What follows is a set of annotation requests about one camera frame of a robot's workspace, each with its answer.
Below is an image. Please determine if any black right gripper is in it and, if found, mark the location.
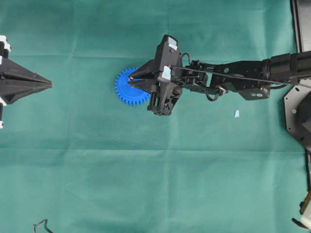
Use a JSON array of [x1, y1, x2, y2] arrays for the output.
[[128, 34, 182, 116]]

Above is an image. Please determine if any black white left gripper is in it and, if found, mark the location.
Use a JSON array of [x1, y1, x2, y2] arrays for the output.
[[0, 35, 52, 129]]

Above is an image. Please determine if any blue plastic spur gear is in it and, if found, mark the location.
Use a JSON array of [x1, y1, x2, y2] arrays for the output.
[[114, 67, 150, 106]]

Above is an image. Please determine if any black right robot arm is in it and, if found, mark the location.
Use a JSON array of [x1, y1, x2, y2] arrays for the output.
[[128, 34, 311, 116]]

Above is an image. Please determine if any green cloth table cover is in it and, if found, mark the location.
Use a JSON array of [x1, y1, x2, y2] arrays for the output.
[[0, 0, 307, 233]]

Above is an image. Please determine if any yellow white clamp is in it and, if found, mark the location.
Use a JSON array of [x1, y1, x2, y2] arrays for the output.
[[292, 190, 311, 231]]

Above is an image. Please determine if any black cable over arm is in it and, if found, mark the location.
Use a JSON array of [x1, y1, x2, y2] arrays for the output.
[[168, 64, 311, 88]]

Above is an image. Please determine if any grey metal arm base plate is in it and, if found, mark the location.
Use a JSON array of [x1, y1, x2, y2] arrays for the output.
[[284, 86, 311, 150]]

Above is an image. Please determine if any thin grey wire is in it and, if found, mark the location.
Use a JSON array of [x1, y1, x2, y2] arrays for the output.
[[33, 218, 54, 233]]

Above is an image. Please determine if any black frame rail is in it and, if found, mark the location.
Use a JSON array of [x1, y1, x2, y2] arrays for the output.
[[290, 0, 311, 52]]

